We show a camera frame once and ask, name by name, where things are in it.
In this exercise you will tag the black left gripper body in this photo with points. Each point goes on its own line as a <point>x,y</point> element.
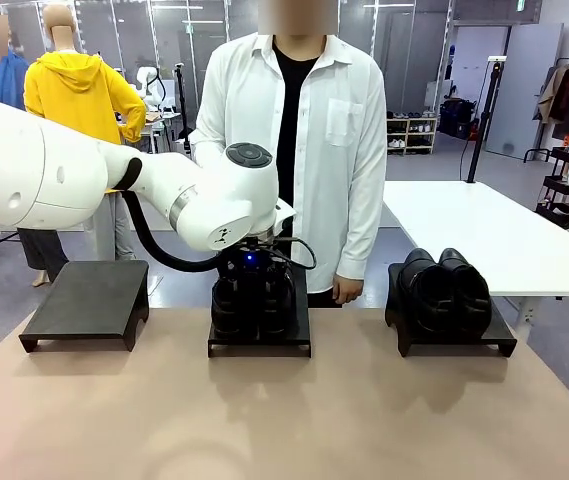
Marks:
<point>251,265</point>

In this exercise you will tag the black buckled ankle boot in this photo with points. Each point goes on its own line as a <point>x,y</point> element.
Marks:
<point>226,312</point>
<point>279,312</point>

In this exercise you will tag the black leather shoe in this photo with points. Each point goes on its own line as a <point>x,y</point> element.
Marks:
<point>421,295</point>
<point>469,295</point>

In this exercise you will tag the person's left forearm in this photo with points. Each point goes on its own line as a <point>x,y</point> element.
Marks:
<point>364,235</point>

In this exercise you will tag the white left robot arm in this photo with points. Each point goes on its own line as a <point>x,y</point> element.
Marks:
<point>39,170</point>

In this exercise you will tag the black shoe stand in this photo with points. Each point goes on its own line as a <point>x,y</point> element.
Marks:
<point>259,348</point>
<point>89,300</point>
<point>499,336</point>

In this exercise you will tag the person in white shirt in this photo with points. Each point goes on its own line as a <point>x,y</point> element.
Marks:
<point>334,150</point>

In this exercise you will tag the black pole stand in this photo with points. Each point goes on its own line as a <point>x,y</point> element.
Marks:
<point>182,110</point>

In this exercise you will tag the person's left hand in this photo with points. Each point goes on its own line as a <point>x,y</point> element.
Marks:
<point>348,290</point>

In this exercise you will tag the background work desk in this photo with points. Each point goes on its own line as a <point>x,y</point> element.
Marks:
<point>164,127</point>

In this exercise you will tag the small white background robot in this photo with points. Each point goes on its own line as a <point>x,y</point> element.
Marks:
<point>150,87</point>

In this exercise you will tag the wooden shoe rack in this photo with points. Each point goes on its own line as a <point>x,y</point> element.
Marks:
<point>411,135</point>

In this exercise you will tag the white table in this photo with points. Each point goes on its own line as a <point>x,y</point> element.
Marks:
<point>489,235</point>

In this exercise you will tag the mannequin in yellow hoodie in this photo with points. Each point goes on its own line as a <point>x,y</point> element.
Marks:
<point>79,90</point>

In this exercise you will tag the black equipment case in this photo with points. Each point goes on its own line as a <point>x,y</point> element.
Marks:
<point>458,117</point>

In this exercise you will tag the black tripod with light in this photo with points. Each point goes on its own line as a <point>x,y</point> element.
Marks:
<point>484,115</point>

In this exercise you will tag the figure in blue jacket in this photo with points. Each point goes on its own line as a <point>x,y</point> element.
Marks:
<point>4,80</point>

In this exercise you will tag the grey partition panel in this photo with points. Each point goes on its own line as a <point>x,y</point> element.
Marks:
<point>524,90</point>

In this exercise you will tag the black trolley cart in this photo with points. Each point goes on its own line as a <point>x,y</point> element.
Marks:
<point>566,180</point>

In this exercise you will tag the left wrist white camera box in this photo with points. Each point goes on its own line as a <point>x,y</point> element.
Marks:
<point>284,215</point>

